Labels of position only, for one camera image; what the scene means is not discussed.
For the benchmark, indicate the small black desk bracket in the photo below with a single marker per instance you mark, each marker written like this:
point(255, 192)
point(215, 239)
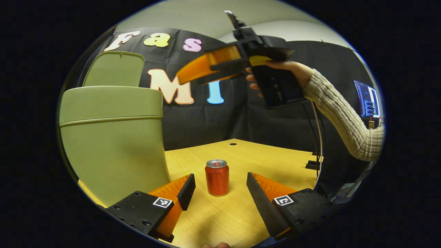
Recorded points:
point(313, 165)

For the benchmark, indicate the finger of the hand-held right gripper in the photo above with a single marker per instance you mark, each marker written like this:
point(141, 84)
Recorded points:
point(224, 65)
point(213, 78)

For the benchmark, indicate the wooden desktop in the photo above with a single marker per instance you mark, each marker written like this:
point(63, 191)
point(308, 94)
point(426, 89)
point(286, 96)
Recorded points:
point(220, 220)

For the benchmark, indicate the green desktop garbage bin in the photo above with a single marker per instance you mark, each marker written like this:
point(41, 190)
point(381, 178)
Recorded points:
point(110, 148)

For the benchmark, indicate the computer monitor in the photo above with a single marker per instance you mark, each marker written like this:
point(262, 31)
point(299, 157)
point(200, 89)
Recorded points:
point(367, 100)

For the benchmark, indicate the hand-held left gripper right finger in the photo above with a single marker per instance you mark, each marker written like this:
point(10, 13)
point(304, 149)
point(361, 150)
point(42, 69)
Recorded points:
point(265, 206)

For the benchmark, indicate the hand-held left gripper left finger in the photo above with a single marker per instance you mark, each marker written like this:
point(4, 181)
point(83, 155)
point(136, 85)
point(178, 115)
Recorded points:
point(186, 193)

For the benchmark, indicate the red pop can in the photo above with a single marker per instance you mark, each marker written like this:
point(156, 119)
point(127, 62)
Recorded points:
point(217, 181)

